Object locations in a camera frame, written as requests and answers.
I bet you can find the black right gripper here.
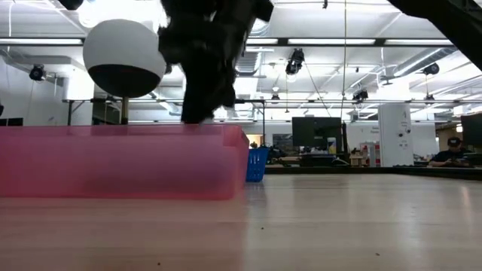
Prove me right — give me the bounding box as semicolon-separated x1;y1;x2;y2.
157;0;275;125

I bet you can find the pink translucent plastic bin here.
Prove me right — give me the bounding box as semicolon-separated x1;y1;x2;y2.
0;123;250;201

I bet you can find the blue plastic basket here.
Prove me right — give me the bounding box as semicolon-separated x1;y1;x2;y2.
246;147;270;183

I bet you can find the white globe table lamp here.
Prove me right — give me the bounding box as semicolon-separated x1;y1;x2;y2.
82;18;167;126

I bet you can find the black computer monitor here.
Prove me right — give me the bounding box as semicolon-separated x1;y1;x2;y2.
460;112;482;148
291;116;343;148

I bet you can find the ceiling light strip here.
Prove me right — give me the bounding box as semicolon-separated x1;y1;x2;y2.
0;37;84;47
246;37;453;47

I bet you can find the white pillar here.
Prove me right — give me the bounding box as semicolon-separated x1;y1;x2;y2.
378;103;415;168

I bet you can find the person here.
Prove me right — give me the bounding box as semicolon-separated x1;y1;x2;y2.
428;136;472;169

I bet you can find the thin hanging cord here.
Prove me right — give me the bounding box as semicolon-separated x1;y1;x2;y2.
340;0;348;121

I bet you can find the black overhead rail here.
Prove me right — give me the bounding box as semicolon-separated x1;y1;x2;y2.
62;98;482;106

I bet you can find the black aluminium table frame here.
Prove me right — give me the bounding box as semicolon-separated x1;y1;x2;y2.
263;166;482;181

